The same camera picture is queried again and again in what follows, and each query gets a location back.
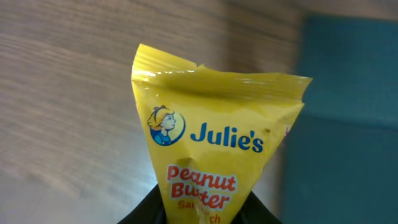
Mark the yellow red snack packet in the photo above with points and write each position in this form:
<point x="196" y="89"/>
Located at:
<point x="210" y="134"/>

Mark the black gift box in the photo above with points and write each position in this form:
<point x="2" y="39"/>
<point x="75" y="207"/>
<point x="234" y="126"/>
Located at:
<point x="341" y="160"/>

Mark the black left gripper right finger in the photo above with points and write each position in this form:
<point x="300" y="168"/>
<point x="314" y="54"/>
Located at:
<point x="254" y="211"/>

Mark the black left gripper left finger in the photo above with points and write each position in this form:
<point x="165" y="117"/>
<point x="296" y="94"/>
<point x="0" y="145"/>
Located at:
<point x="150" y="210"/>

